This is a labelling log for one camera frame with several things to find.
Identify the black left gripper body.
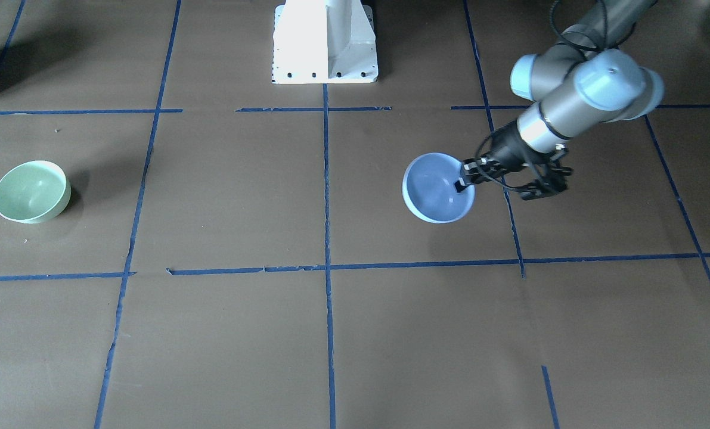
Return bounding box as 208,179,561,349
477,120,537,175

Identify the blue bowl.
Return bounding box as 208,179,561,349
401,153,475,223

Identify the green bowl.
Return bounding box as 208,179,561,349
0,160,72,223

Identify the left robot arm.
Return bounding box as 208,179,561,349
454,1,665,200

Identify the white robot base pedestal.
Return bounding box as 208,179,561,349
271,1,379,85

